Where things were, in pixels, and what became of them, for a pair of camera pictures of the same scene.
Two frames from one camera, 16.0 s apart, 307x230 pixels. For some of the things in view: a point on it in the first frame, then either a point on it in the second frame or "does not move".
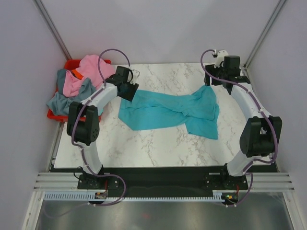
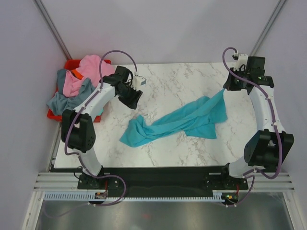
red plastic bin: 63,117 does not move
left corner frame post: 49,21 does not move
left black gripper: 133,88 does not move
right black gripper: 211,70 to 229,85
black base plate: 199,179 does not move
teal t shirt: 198,112 to 197,120
